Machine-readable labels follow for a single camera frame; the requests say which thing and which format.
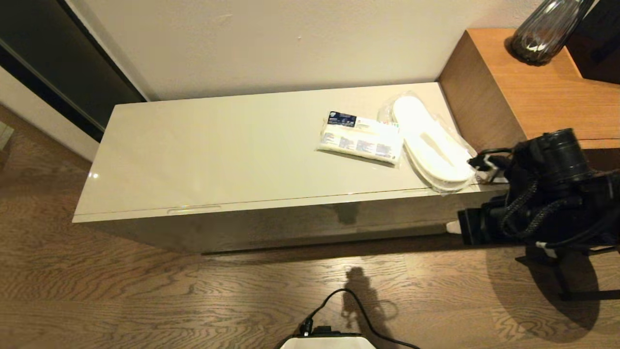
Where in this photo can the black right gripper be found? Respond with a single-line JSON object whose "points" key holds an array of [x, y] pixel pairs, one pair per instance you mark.
{"points": [[472, 225]]}

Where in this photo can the bagged white slippers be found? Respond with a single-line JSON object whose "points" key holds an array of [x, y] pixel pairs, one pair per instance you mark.
{"points": [[436, 145]]}

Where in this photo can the white tissue pack blue label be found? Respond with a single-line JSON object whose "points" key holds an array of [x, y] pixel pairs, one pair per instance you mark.
{"points": [[361, 141]]}

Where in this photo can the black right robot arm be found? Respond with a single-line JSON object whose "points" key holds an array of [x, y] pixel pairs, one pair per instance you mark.
{"points": [[557, 155]]}

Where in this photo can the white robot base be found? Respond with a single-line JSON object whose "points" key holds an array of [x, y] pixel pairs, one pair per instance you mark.
{"points": [[324, 343]]}

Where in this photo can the brown wooden desk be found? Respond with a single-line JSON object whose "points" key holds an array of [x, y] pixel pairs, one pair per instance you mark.
{"points": [[542, 97]]}

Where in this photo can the dark ribbed glass vase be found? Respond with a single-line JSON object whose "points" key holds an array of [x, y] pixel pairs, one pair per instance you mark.
{"points": [[542, 34]]}

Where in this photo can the black box on desk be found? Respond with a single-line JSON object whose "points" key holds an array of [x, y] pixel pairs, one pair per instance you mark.
{"points": [[598, 48]]}

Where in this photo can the beige glossy cabinet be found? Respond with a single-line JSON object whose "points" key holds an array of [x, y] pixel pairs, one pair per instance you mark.
{"points": [[218, 145]]}

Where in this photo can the dark sliding door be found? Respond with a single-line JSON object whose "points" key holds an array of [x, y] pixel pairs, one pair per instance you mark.
{"points": [[48, 39]]}

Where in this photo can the black metal stool frame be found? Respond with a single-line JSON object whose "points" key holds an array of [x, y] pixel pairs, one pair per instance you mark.
{"points": [[564, 276]]}

